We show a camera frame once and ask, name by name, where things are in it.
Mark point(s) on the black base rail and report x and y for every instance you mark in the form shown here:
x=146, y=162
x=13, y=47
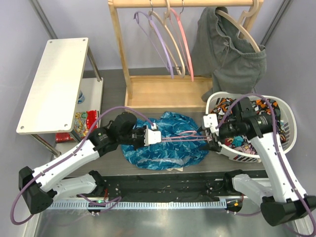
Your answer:
x=180, y=187

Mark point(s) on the white two-tier side table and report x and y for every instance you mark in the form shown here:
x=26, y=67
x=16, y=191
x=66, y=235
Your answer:
x=66, y=67

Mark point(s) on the pink plastic hanger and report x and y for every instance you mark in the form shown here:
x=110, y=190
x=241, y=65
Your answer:
x=184, y=39

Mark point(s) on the white slotted cable duct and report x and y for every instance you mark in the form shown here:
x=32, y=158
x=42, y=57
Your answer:
x=76, y=204

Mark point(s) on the white laundry basket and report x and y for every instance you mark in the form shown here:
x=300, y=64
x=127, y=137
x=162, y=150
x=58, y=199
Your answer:
x=286, y=115

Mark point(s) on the colourful patterned clothes in basket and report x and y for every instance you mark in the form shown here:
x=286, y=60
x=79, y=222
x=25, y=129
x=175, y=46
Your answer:
x=241, y=143

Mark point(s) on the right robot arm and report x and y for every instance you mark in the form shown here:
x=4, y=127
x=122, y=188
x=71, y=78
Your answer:
x=285, y=200

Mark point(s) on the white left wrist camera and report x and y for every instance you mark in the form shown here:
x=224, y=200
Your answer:
x=152, y=135

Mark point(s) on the grey shorts on hanger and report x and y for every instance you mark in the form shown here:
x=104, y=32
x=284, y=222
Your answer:
x=219, y=53

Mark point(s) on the wooden clothes rack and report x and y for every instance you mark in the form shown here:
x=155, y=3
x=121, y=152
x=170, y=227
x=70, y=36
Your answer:
x=162, y=93

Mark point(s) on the pink wire hanger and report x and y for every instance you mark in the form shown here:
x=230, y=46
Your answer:
x=189, y=135

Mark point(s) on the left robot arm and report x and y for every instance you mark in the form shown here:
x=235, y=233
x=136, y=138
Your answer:
x=42, y=186

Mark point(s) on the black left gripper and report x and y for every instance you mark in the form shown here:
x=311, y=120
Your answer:
x=142, y=130

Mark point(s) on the blue patterned shorts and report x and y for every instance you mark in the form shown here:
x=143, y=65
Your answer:
x=168, y=155

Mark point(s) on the red colourful book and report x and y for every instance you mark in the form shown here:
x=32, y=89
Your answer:
x=82, y=123

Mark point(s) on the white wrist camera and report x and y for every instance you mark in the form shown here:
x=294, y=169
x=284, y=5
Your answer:
x=152, y=135
x=209, y=125

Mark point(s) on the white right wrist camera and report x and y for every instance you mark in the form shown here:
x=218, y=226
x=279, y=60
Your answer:
x=209, y=125

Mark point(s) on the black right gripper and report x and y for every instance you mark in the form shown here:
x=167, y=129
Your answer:
x=213, y=144

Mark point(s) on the beige wooden hanger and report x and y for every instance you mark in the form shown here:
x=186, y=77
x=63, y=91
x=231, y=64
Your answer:
x=163, y=21

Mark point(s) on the blue white cup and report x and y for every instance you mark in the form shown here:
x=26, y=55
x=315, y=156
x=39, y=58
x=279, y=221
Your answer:
x=81, y=97

